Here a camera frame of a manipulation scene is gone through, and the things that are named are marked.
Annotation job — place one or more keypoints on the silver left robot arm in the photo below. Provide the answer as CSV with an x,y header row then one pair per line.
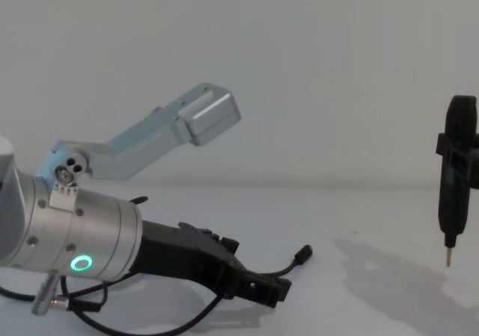
x,y
86,220

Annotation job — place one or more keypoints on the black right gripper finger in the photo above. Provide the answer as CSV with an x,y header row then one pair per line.
x,y
462,160

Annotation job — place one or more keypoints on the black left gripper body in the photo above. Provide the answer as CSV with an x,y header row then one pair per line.
x,y
176,253

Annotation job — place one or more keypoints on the white table cloth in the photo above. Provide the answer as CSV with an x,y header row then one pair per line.
x,y
374,298

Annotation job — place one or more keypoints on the black pen-shaped tool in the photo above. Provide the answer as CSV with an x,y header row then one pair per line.
x,y
454,216

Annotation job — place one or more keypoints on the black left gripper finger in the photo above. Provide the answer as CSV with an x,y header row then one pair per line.
x,y
231,247
258,283

